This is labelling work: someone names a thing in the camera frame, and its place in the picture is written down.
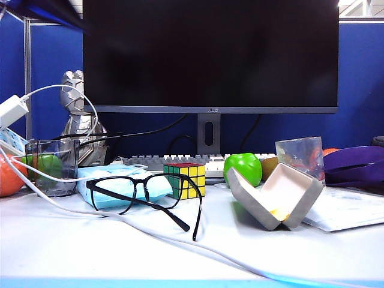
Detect black frame glasses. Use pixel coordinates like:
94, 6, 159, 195
86, 173, 203, 242

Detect brown kiwi fruit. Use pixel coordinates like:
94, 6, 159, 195
260, 155, 280, 181

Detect clear glass with red print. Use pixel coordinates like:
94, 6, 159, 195
275, 136, 326, 187

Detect thin white cable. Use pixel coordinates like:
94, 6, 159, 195
0, 84, 149, 184

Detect black computer monitor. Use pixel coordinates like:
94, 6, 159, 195
83, 0, 340, 115

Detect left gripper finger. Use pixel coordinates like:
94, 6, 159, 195
0, 0, 91, 35

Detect light blue wet wipes pack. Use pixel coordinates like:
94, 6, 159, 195
76, 163, 174, 210

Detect smoky clear plastic cup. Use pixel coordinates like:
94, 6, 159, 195
25, 139, 81, 197

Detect grey and white keyboard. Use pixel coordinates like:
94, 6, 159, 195
115, 152, 278, 184

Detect orange round fruit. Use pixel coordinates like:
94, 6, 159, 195
0, 153, 28, 198

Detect grey glasses case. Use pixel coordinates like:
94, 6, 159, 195
226, 163, 324, 231

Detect silver armoured fist figurine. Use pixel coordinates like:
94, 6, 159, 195
59, 70, 109, 167

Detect white power adapter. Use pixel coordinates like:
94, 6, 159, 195
0, 94, 30, 128

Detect thick white cable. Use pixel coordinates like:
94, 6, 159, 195
0, 140, 384, 287

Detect grey monitor stand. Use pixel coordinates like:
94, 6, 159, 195
197, 113, 221, 155

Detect green apple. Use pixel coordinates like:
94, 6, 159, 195
20, 154, 63, 184
223, 152, 263, 188

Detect blue and white box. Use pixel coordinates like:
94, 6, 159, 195
0, 127, 31, 157

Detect black cable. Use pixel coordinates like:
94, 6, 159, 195
239, 113, 262, 154
167, 134, 199, 155
52, 113, 188, 151

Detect grey partition post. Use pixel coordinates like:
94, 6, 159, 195
23, 17, 32, 140

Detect rubiks cube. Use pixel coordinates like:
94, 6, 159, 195
163, 163, 206, 200

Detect purple fabric bag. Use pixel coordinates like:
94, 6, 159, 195
323, 146, 384, 190

